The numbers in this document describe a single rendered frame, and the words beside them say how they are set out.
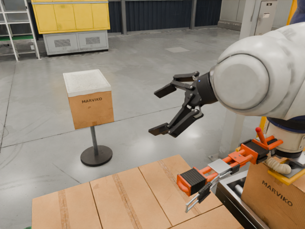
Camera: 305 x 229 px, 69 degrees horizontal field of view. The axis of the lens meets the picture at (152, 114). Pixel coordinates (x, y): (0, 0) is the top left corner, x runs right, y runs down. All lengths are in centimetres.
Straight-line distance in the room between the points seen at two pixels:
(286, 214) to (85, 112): 178
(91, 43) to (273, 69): 792
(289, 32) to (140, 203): 141
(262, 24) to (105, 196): 185
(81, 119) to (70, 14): 586
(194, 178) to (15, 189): 228
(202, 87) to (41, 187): 241
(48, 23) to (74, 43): 91
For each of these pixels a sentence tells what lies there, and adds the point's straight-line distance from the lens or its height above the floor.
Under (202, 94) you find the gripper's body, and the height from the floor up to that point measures 161.
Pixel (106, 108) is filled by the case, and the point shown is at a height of 79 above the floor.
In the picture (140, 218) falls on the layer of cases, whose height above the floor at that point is 54.
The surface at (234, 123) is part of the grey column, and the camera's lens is 254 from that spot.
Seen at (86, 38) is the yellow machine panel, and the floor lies 48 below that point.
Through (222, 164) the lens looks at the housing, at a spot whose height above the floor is 122.
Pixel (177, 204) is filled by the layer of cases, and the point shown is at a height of 54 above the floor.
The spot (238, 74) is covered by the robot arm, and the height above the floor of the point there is 173.
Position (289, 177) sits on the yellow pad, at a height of 110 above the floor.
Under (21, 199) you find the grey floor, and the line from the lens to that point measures 273.
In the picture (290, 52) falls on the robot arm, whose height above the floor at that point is 175.
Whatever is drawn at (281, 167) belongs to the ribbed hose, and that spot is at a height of 115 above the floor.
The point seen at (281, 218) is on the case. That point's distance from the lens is 158.
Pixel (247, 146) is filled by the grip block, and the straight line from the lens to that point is 106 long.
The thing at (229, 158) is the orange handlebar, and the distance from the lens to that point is 100.
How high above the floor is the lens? 182
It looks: 29 degrees down
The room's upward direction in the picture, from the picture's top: straight up
